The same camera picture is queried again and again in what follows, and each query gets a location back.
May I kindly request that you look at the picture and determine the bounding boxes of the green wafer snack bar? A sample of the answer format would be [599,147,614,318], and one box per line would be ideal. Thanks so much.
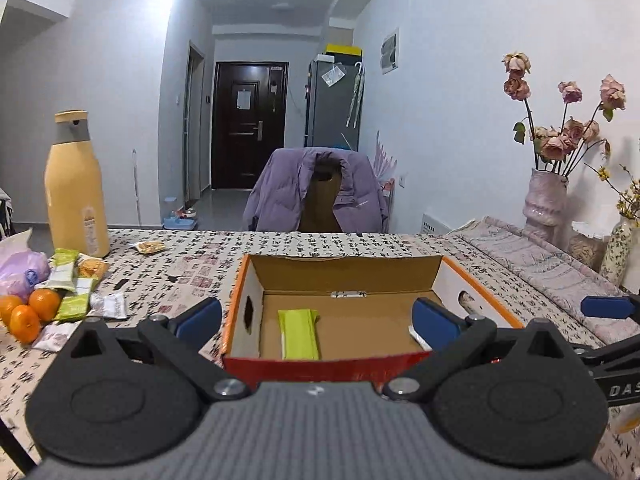
[278,309,320,361]

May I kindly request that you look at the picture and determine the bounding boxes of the floral small vase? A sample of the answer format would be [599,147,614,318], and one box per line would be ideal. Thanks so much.
[600,216,637,286]

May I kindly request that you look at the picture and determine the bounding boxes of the folded grey patterned cloth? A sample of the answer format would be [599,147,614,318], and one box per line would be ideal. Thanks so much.
[450,217,639,344]

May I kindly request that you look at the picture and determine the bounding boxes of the calligraphy print tablecloth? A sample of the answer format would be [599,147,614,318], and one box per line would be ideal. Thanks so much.
[1,229,639,479]

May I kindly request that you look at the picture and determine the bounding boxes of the white packet on table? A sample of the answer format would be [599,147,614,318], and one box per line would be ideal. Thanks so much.
[87,292,129,321]

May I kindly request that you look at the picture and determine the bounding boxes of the small nut snack packet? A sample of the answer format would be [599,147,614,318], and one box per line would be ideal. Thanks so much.
[131,240,166,256]

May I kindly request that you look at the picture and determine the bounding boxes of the orange cardboard box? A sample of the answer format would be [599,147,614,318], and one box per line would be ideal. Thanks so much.
[220,255,523,387]

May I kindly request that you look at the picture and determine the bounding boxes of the pink flower vase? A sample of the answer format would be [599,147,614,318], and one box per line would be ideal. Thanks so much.
[523,169,568,243]

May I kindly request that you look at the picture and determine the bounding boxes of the green bar on table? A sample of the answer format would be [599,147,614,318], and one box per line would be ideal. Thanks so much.
[37,248,79,292]
[54,278,96,322]

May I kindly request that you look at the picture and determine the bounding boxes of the white packet near mandarins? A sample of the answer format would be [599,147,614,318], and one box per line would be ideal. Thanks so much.
[32,322,80,353]

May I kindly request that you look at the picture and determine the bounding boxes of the purple jacket on chair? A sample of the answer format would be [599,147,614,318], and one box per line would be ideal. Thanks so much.
[243,148,388,233]

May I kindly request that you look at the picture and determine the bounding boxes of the orange mandarin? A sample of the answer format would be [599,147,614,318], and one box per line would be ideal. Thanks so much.
[28,288,62,323]
[9,304,41,344]
[0,295,23,327]

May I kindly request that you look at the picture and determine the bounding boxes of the yellow thermos bottle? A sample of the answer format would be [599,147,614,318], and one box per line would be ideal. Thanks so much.
[44,110,110,258]

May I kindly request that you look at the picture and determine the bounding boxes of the wooden chair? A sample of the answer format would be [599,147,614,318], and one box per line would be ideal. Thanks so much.
[298,164,342,233]

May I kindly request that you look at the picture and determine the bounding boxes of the dried pink roses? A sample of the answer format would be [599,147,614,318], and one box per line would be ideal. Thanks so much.
[502,51,627,179]

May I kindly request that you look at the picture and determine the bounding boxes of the purple tissue pack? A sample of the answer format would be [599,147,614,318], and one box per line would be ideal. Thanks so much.
[0,229,50,300]

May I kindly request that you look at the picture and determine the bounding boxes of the dark entrance door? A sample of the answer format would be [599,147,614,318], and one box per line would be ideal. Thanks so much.
[212,62,288,190]

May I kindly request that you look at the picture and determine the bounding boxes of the grey refrigerator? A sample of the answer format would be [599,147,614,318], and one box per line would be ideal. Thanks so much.
[304,60,364,151]

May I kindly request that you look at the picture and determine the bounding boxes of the yellow box on fridge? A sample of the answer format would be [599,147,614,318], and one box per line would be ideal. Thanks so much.
[324,44,362,56]

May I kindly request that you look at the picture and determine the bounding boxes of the wall panel box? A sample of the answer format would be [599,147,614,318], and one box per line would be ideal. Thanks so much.
[380,28,399,74]

